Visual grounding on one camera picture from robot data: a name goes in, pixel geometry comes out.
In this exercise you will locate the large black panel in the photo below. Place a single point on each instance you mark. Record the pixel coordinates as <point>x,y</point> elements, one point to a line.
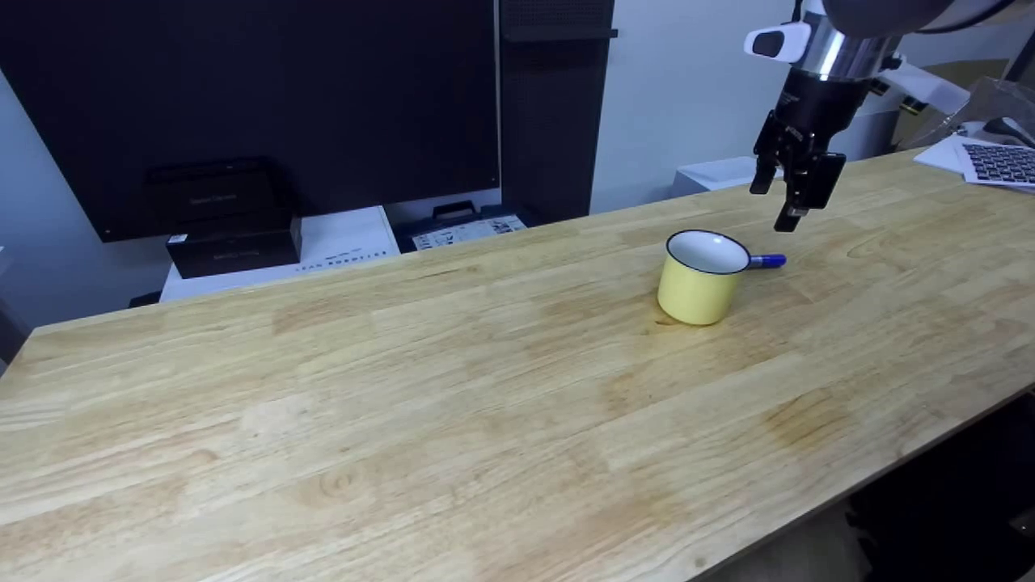
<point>271,85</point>

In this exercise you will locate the white container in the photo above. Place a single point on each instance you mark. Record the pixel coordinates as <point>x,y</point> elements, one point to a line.
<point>874,138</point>

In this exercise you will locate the brown cardboard box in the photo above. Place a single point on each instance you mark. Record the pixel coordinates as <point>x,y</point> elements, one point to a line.
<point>999,102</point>

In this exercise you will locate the small white box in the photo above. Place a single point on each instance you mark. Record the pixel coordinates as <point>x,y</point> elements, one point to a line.
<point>713,177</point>

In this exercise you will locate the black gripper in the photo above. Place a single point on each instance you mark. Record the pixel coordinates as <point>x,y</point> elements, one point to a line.
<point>820,115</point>

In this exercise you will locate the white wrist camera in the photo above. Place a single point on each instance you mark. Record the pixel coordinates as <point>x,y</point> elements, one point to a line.
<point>778,44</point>

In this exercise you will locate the yellow enamel mug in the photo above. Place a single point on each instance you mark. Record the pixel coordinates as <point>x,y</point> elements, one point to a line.
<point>696,291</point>

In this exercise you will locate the dark tall cabinet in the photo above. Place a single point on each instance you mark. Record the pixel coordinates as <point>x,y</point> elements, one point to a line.
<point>552,108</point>

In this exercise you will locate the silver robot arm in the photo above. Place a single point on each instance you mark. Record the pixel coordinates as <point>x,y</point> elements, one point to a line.
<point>861,15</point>

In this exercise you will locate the white flat box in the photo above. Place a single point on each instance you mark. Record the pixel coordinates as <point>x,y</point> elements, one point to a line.
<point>347,238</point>

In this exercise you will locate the white paper sheet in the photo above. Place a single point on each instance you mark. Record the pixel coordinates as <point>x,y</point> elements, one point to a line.
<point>939,157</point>

